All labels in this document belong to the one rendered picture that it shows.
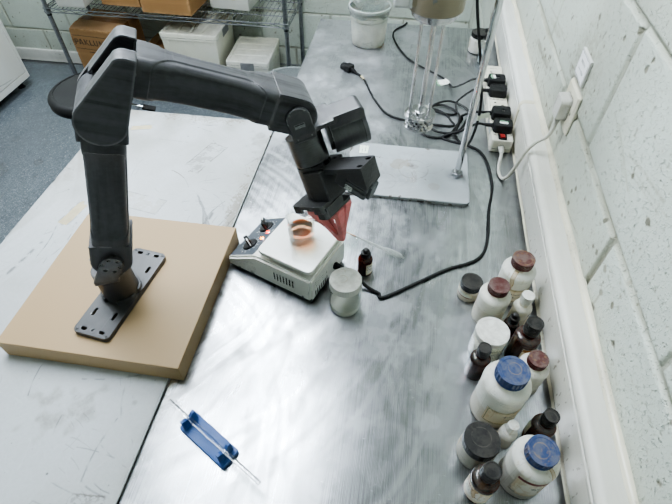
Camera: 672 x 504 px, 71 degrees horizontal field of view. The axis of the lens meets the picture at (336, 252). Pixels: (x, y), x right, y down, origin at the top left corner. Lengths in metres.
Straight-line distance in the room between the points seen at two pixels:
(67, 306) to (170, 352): 0.23
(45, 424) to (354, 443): 0.49
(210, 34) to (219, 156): 1.84
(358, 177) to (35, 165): 2.60
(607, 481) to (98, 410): 0.75
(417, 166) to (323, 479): 0.76
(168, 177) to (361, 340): 0.65
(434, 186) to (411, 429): 0.59
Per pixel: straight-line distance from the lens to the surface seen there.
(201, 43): 3.07
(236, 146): 1.29
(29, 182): 3.03
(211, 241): 0.99
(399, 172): 1.18
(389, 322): 0.89
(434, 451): 0.80
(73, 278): 1.02
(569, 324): 0.85
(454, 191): 1.15
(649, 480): 0.72
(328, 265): 0.90
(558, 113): 1.09
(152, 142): 1.37
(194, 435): 0.81
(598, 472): 0.75
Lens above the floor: 1.64
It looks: 49 degrees down
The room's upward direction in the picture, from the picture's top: straight up
